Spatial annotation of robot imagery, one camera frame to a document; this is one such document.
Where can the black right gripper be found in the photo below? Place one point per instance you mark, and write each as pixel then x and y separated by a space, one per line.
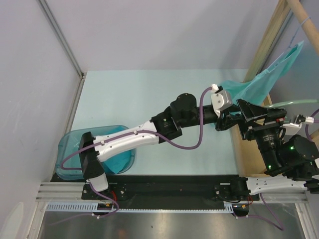
pixel 250 111

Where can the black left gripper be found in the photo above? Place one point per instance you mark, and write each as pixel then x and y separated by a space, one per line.
pixel 228 119

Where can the mint green t shirt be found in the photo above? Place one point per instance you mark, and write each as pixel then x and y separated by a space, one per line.
pixel 256 90

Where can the translucent green plastic hanger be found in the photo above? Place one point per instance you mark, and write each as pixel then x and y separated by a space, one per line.
pixel 293 102

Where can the light blue wire hanger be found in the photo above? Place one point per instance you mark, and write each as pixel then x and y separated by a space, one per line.
pixel 289 49

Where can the blue mesh t shirt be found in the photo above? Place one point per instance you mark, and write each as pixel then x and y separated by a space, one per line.
pixel 122 162

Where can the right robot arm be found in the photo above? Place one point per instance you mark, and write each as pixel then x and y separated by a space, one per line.
pixel 291 160

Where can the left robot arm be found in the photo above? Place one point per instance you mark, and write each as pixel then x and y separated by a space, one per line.
pixel 185 111

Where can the teal transparent plastic bin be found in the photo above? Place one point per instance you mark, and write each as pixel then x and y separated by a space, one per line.
pixel 69 144

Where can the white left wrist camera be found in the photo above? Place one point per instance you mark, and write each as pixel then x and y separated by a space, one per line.
pixel 220 99

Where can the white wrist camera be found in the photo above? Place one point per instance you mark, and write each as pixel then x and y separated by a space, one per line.
pixel 293 127
pixel 220 99

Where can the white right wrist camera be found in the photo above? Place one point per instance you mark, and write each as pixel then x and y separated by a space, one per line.
pixel 293 127

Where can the white cable duct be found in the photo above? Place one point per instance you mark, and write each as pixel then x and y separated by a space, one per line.
pixel 95 207

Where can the aluminium frame post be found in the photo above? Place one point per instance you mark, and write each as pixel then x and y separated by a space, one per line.
pixel 53 23

